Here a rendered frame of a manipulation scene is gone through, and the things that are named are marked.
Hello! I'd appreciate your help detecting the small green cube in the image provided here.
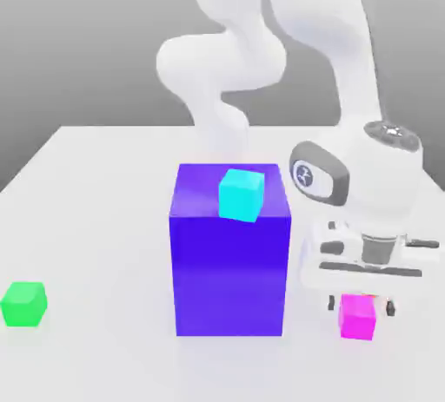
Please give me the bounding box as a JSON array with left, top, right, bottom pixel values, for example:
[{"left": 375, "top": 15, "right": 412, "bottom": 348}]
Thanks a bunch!
[{"left": 0, "top": 280, "right": 49, "bottom": 329}]

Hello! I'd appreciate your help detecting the small cyan cube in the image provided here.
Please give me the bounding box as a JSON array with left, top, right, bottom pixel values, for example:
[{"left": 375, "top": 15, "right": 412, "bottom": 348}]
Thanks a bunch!
[{"left": 217, "top": 168, "right": 266, "bottom": 225}]

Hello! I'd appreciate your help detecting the small magenta cube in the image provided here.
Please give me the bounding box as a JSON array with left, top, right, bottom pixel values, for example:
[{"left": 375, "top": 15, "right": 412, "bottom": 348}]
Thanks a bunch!
[{"left": 339, "top": 293, "right": 379, "bottom": 342}]

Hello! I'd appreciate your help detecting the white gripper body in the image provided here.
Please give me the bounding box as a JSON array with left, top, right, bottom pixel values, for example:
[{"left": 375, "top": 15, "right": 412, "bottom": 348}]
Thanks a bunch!
[{"left": 300, "top": 255, "right": 428, "bottom": 298}]

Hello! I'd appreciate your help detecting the large blue box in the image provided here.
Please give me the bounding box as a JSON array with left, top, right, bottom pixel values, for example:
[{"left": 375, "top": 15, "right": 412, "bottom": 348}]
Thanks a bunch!
[{"left": 168, "top": 162, "right": 292, "bottom": 338}]

